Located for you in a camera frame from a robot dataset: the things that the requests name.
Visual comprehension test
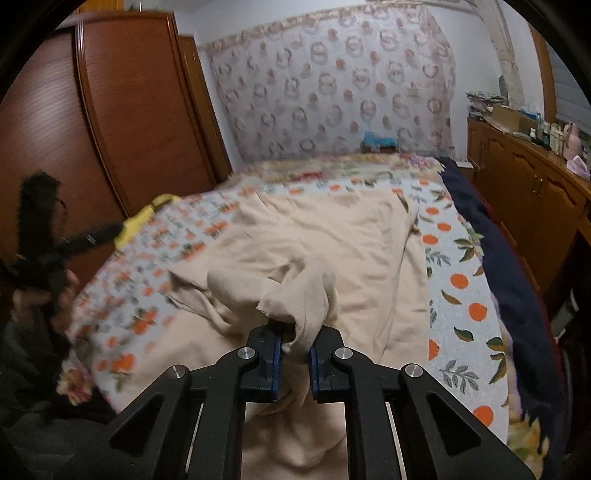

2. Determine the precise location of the pink kettle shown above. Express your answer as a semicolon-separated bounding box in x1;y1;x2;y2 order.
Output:
563;121;581;160

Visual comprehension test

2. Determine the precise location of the dark blue bedsheet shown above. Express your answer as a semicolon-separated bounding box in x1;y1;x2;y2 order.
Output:
436;157;568;462

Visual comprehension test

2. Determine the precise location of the ring patterned wall cloth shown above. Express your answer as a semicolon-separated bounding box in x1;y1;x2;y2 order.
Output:
198;4;458;162

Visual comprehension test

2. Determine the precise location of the pink crumpled item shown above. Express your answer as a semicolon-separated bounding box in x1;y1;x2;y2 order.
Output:
566;154;591;178

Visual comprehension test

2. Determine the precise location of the floral quilt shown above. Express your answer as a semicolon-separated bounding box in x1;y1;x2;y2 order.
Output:
58;154;561;472

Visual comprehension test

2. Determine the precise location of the grey window blind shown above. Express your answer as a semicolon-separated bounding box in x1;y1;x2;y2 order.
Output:
547;41;591;121

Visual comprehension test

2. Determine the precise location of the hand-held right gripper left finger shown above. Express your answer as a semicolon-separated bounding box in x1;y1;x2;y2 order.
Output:
65;323;284;480

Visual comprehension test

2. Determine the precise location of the wooden wardrobe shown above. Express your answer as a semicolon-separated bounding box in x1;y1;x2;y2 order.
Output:
0;11;232;324

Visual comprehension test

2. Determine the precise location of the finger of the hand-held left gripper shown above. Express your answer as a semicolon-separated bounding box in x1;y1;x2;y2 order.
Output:
62;222;124;256

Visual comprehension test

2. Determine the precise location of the wooden window frame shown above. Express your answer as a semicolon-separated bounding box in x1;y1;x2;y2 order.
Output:
529;25;557;121

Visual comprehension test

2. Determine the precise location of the cardboard box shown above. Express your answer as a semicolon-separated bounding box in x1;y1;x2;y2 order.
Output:
492;105;534;132

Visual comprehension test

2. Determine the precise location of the peach printed T-shirt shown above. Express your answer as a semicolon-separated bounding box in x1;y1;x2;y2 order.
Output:
166;187;430;472

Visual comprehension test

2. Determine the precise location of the group of small bottles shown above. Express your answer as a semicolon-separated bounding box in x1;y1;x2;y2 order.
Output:
529;117;566;151

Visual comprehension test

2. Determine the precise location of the yellow plush toy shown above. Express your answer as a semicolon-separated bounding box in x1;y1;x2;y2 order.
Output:
113;194;181;250

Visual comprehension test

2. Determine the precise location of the person's left hand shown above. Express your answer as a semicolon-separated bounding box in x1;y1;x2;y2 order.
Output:
11;269;81;335

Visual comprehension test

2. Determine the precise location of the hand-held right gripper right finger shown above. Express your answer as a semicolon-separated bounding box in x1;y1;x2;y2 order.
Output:
310;325;539;480

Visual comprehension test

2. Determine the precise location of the blue fluffy item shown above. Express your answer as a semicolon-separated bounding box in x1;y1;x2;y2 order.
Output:
362;130;399;153

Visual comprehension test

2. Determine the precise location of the orange fruit print blanket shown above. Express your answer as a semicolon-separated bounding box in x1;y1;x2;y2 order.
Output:
58;178;513;435

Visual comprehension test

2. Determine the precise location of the wooden cabinet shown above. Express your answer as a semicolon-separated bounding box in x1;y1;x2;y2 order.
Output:
466;115;591;296

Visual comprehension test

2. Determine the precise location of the pile of folded clothes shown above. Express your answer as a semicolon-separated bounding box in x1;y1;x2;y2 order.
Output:
465;90;506;116

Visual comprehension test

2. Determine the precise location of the lace curtain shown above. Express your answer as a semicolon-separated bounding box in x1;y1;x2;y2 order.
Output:
480;0;520;104

